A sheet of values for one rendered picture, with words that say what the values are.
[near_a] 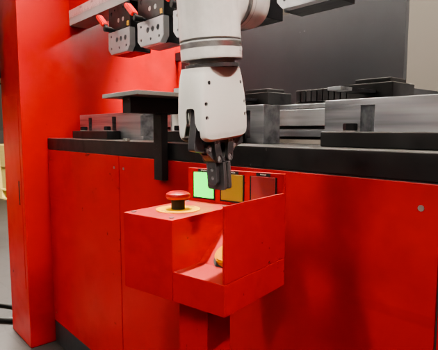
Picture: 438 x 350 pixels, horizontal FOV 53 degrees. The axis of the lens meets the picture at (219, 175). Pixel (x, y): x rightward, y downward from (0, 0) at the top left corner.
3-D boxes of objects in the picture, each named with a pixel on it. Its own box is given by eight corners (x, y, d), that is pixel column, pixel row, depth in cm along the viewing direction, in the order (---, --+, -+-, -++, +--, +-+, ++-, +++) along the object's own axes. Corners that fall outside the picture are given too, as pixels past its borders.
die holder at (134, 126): (80, 137, 185) (79, 114, 184) (93, 137, 189) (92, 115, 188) (142, 139, 148) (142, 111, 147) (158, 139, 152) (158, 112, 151)
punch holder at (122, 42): (108, 55, 159) (107, 8, 157) (129, 57, 165) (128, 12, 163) (129, 50, 148) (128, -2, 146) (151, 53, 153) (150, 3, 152)
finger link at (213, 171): (208, 142, 63) (211, 187, 65) (192, 145, 61) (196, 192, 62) (225, 142, 61) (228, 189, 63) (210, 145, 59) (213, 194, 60)
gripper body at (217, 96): (214, 61, 67) (219, 135, 69) (165, 60, 59) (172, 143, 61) (255, 55, 62) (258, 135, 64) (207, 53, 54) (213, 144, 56)
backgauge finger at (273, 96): (204, 104, 133) (204, 87, 132) (263, 107, 150) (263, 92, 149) (231, 102, 124) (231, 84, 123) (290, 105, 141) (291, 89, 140)
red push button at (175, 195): (160, 213, 71) (160, 191, 71) (177, 210, 74) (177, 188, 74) (179, 216, 69) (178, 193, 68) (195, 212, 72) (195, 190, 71)
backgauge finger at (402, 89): (311, 96, 103) (312, 75, 102) (370, 101, 120) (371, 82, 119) (357, 94, 94) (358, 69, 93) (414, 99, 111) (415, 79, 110)
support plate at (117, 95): (101, 98, 115) (101, 94, 115) (183, 102, 132) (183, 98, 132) (138, 94, 101) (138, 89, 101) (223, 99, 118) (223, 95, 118)
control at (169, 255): (124, 285, 70) (122, 173, 69) (190, 262, 83) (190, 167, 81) (224, 318, 58) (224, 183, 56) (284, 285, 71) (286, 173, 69)
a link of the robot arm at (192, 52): (209, 47, 66) (211, 67, 67) (167, 44, 60) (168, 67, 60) (255, 39, 61) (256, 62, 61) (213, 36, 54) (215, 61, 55)
